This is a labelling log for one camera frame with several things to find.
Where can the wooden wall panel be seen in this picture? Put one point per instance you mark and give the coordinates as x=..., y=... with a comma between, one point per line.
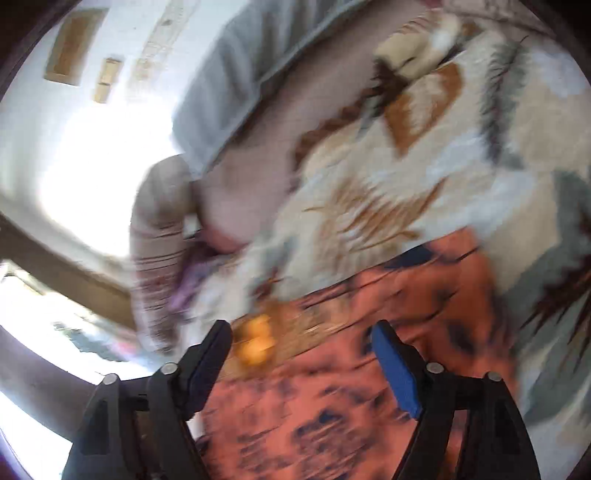
x=74, y=46

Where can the orange black floral pillow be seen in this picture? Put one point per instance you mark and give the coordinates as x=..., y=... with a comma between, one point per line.
x=332, y=415

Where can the brown wooden door frame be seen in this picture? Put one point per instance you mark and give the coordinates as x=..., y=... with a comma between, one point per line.
x=55, y=263

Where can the grey folded quilt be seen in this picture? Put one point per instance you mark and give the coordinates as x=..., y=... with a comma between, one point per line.
x=240, y=69

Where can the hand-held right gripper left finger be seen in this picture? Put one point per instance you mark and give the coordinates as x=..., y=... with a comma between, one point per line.
x=208, y=364

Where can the cream leaf-printed plush blanket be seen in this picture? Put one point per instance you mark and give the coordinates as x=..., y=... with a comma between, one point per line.
x=415, y=184

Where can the beige wall switch plate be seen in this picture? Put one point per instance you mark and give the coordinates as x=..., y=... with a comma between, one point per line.
x=107, y=79

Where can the pink mattress sheet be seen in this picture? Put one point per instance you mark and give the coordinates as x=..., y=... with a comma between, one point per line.
x=277, y=147

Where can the striped floral bolster pillow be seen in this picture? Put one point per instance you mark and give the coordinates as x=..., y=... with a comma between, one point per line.
x=157, y=230

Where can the purple cloth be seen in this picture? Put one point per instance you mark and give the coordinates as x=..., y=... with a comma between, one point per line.
x=194, y=281

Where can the decorated glass pane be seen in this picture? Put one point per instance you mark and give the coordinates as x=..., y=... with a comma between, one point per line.
x=41, y=323

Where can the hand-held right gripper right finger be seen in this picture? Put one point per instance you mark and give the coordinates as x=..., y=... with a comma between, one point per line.
x=398, y=369

